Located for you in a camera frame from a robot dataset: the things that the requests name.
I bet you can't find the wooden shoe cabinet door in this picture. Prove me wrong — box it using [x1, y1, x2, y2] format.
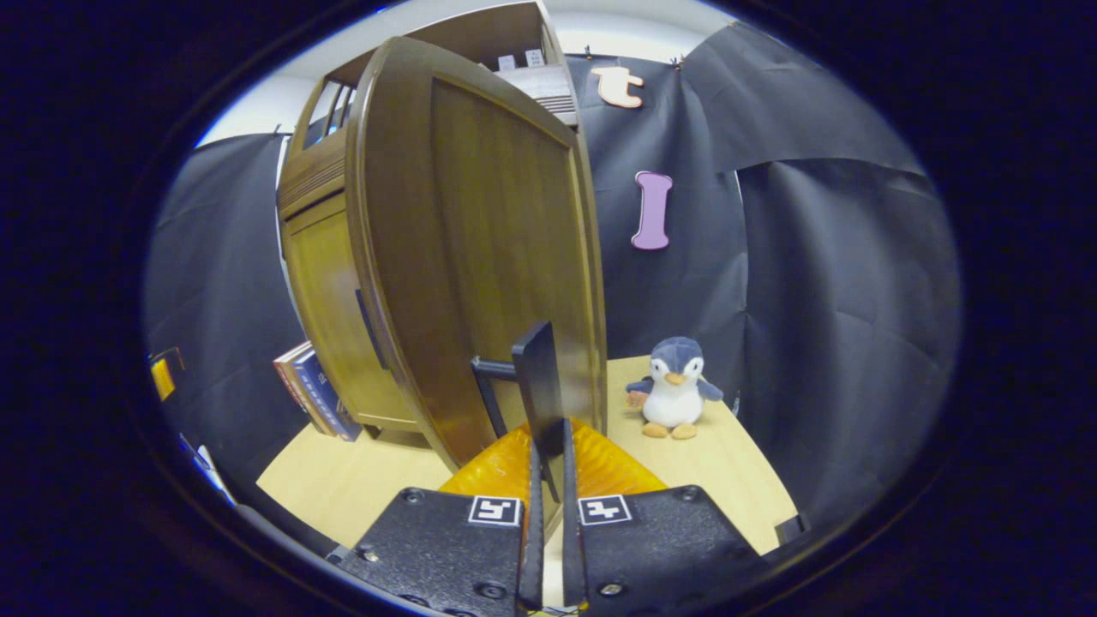
[345, 36, 609, 524]
[283, 190, 421, 429]

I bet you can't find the black door handle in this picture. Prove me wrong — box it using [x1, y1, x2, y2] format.
[471, 321, 566, 502]
[356, 290, 391, 371]

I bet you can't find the penguin plush toy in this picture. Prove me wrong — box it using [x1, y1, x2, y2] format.
[625, 336, 724, 440]

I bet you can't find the black backdrop cloth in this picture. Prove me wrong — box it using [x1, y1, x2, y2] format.
[141, 21, 962, 549]

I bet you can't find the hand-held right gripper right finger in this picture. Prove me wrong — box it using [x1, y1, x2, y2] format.
[561, 417, 764, 617]

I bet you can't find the wooden double-door shoe cabinet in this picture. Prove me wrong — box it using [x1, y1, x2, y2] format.
[274, 0, 609, 532]

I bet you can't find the blue book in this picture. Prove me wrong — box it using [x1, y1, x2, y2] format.
[291, 347, 363, 442]

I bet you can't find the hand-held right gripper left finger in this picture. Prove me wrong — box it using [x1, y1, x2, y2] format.
[330, 420, 546, 617]

